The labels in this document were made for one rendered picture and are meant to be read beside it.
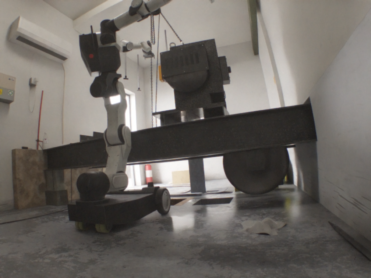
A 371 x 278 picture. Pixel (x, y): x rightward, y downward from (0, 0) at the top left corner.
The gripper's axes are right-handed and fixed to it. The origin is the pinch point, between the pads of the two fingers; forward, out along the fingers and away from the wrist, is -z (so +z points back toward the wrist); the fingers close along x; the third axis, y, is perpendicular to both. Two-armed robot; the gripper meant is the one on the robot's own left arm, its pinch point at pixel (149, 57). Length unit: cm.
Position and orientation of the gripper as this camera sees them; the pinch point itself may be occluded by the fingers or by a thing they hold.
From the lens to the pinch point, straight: 243.2
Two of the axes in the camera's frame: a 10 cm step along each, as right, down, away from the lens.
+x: 10.0, -0.7, -0.7
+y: -0.6, -9.9, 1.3
